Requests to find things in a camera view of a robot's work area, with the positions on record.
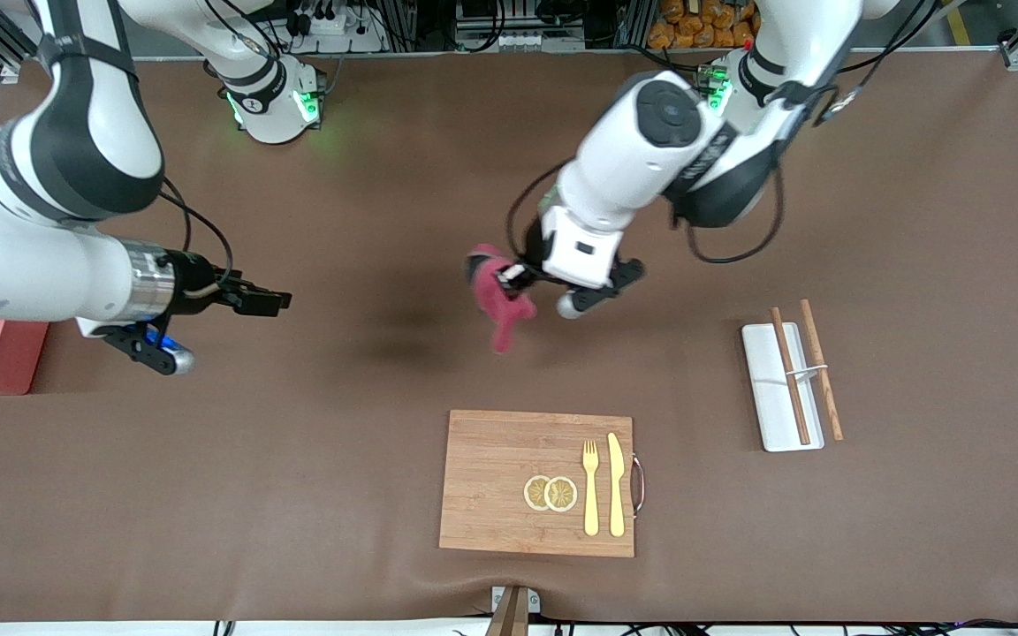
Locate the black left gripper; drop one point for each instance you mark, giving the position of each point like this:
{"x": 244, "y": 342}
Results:
{"x": 530, "y": 240}

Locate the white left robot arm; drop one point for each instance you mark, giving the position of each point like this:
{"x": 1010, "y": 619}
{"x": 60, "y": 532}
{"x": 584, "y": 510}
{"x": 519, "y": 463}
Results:
{"x": 633, "y": 159}

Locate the white rectangular tray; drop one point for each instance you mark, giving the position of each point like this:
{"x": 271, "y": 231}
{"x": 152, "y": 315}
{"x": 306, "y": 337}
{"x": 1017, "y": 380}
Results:
{"x": 770, "y": 406}

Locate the yellow knife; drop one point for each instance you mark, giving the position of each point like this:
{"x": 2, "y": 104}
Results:
{"x": 617, "y": 486}

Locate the grey camera stand bracket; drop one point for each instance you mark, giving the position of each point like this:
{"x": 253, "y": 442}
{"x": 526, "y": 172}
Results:
{"x": 513, "y": 605}

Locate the white power strip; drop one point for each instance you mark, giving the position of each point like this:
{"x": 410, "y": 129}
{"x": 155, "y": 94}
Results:
{"x": 337, "y": 26}

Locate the bamboo cutting board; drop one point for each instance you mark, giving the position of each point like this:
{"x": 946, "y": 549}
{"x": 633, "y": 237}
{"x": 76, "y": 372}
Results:
{"x": 500, "y": 481}

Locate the red cloth with black trim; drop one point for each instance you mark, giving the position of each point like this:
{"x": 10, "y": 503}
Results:
{"x": 500, "y": 309}

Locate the brown wooden chopstick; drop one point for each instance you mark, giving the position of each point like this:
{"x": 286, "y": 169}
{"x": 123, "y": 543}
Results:
{"x": 823, "y": 371}
{"x": 792, "y": 380}

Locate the yellow fork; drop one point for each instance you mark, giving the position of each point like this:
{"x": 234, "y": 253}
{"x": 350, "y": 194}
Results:
{"x": 591, "y": 495}

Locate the lemon slice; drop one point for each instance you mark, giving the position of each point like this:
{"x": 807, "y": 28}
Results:
{"x": 533, "y": 493}
{"x": 561, "y": 494}

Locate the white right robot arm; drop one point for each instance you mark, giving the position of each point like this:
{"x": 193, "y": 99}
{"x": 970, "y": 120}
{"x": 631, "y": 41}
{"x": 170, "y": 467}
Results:
{"x": 49, "y": 256}

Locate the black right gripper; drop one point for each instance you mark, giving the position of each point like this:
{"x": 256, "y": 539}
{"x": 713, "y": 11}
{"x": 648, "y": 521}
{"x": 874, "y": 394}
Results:
{"x": 193, "y": 281}

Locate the orange snack bags pile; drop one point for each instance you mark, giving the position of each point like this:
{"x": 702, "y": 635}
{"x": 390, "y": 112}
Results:
{"x": 703, "y": 26}

